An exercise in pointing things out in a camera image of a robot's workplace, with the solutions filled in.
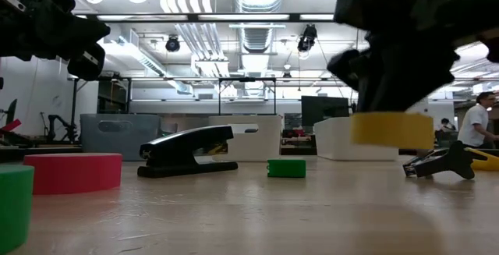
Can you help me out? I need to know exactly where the black staple remover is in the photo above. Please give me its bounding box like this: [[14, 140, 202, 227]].
[[402, 140, 488, 181]]

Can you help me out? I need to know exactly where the red background bar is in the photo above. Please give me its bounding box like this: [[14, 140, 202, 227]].
[[0, 119, 23, 133]]

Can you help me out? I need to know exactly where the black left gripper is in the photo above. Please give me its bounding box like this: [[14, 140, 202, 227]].
[[0, 0, 111, 83]]

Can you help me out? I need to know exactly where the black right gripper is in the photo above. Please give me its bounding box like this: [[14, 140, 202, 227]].
[[327, 0, 499, 114]]

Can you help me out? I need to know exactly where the black aluminium table frame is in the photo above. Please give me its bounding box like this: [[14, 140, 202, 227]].
[[0, 143, 430, 163]]

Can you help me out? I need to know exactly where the silver ventilation duct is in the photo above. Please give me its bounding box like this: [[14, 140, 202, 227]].
[[232, 0, 286, 100]]

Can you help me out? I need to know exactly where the yellow staple remover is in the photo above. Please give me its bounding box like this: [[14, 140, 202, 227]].
[[465, 147, 499, 172]]

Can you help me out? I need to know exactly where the black overhead gantry bar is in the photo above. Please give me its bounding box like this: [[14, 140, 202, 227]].
[[76, 12, 336, 24]]

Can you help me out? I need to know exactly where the black ceiling spotlight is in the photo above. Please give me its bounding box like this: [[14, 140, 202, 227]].
[[165, 35, 182, 53], [296, 23, 319, 53]]

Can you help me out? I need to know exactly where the grey plastic storage bin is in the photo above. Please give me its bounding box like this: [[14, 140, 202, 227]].
[[80, 113, 161, 161]]

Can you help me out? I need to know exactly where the white plastic storage bin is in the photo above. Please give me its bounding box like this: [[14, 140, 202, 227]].
[[313, 116, 400, 161], [208, 115, 282, 163]]

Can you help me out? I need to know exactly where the green mini stapler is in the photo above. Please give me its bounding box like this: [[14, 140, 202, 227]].
[[267, 158, 307, 179]]

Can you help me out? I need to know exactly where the red tape roll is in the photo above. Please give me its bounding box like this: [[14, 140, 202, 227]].
[[23, 152, 124, 197]]

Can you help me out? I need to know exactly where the person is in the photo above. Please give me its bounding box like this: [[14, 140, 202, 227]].
[[435, 117, 458, 147], [458, 90, 499, 150]]

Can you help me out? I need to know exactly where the black background monitor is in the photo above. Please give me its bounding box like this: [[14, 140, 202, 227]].
[[301, 95, 350, 129]]

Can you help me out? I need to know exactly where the green tape roll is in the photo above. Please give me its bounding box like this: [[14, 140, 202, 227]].
[[0, 164, 35, 255]]

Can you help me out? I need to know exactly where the black background rig frame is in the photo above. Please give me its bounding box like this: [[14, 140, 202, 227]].
[[69, 75, 278, 143]]

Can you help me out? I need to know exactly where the yellow tape roll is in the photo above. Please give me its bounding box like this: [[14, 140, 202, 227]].
[[349, 111, 435, 151]]

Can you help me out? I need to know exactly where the black stapler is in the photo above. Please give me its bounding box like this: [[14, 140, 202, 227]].
[[136, 125, 239, 179]]

